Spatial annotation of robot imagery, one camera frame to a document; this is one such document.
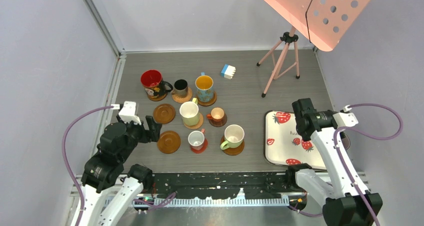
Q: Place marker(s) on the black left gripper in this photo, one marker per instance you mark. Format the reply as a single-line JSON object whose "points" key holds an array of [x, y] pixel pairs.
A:
{"points": [[154, 127]]}

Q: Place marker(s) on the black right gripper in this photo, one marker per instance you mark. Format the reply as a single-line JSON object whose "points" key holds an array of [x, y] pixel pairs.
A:
{"points": [[333, 115]]}

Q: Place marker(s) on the pale yellow green mug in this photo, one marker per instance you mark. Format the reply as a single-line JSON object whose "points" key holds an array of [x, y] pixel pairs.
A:
{"points": [[189, 112]]}

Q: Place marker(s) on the grey purple mug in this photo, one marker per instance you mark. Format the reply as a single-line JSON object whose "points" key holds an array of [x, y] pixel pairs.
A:
{"points": [[345, 141]]}

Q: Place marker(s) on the small white cup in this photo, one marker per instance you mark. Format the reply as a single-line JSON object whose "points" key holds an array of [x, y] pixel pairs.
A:
{"points": [[196, 139]]}

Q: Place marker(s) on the woven rattan coaster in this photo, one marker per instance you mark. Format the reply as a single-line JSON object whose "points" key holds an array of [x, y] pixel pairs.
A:
{"points": [[198, 125], [181, 100]]}

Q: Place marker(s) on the black small cup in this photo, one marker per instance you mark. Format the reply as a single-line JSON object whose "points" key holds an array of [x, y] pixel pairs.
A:
{"points": [[180, 88]]}

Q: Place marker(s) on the black floral mug red inside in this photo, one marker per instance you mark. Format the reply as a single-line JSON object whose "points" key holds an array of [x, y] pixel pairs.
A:
{"points": [[154, 84]]}

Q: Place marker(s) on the red apple paper coaster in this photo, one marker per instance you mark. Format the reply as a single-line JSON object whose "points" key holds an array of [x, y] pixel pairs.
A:
{"points": [[202, 149]]}

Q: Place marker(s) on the small orange cup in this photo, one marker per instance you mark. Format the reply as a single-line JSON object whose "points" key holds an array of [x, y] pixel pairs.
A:
{"points": [[216, 116]]}

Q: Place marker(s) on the blue butterfly plate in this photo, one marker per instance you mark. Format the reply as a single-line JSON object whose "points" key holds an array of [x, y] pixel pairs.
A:
{"points": [[204, 88]]}

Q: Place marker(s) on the cream green mug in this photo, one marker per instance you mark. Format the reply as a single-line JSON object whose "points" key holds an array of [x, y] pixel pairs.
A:
{"points": [[233, 137]]}

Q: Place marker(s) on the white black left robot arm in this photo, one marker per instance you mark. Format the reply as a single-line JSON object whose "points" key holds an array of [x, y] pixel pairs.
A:
{"points": [[102, 170]]}

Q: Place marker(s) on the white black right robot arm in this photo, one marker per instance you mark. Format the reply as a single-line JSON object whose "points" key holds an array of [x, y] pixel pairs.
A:
{"points": [[345, 200]]}

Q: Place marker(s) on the white tray black rim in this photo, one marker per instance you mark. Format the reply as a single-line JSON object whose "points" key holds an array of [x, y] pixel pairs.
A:
{"points": [[284, 146]]}

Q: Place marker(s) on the blue white toy block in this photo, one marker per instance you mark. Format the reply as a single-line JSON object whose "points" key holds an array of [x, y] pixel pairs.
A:
{"points": [[228, 71]]}

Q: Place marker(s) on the pink music stand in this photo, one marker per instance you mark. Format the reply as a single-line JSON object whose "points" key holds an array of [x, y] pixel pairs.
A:
{"points": [[322, 22]]}

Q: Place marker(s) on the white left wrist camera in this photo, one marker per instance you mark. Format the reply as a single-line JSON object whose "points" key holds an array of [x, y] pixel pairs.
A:
{"points": [[127, 112]]}

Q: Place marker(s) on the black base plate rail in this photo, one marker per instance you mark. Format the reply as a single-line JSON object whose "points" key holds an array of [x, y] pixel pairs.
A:
{"points": [[213, 189]]}

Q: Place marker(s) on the aluminium frame post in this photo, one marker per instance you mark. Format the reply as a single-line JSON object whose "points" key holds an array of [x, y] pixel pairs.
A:
{"points": [[105, 25]]}

